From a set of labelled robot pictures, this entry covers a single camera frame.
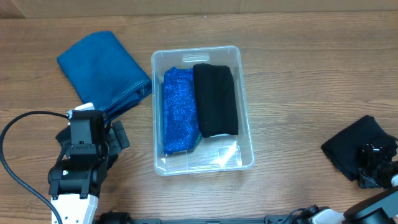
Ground black cloth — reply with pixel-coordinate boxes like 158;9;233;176
193;63;239;138
321;115;397;181

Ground sparkly blue cloth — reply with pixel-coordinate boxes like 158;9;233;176
162;67;201;154

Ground blue denim jeans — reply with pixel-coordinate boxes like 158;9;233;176
57;31;152;119

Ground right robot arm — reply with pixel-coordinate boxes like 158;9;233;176
286;143;397;224

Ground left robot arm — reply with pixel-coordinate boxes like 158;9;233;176
48;110;129;223

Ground clear plastic container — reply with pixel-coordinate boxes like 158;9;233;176
151;45;255;176

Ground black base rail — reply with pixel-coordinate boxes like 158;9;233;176
93;212;295;224

